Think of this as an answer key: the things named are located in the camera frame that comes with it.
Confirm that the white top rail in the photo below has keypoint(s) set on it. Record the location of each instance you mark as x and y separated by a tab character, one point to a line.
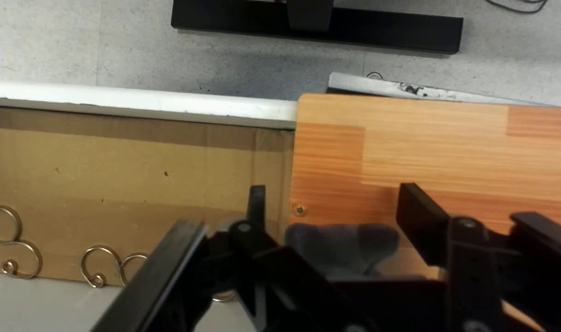
139	101

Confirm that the gray cabinet side panel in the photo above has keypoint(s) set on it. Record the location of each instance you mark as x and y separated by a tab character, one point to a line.
379	85

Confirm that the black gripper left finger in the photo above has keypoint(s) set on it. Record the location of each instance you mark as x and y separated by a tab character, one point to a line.
163	282

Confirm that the gold S hook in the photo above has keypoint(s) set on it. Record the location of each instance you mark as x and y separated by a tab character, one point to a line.
103	265
16	245

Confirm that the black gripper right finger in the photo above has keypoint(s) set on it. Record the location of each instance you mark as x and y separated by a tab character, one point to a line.
509	277

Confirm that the black monitor stand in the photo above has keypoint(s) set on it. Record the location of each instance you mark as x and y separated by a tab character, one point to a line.
318	20

